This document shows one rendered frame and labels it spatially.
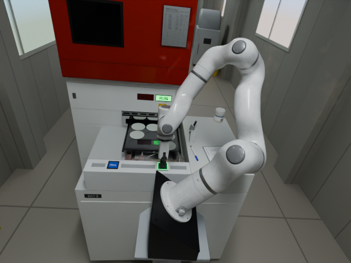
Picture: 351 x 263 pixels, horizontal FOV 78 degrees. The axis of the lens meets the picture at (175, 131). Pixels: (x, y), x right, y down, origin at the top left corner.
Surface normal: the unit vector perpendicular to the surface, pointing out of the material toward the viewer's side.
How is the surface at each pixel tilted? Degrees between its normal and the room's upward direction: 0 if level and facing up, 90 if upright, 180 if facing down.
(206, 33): 90
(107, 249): 90
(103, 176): 90
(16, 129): 90
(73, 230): 0
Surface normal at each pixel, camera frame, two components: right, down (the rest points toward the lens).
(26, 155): 0.03, 0.55
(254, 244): 0.10, -0.83
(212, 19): 0.00, 0.25
